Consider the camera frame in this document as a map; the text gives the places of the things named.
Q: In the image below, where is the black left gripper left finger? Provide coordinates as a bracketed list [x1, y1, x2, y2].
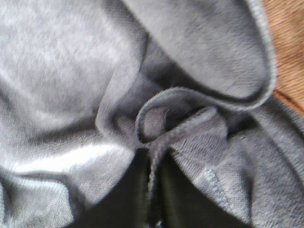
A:
[68, 149, 150, 228]

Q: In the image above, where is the dark navy towel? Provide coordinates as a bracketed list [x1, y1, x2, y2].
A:
[0, 0, 304, 228]

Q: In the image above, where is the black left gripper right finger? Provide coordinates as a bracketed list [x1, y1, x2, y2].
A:
[157, 154, 248, 228]

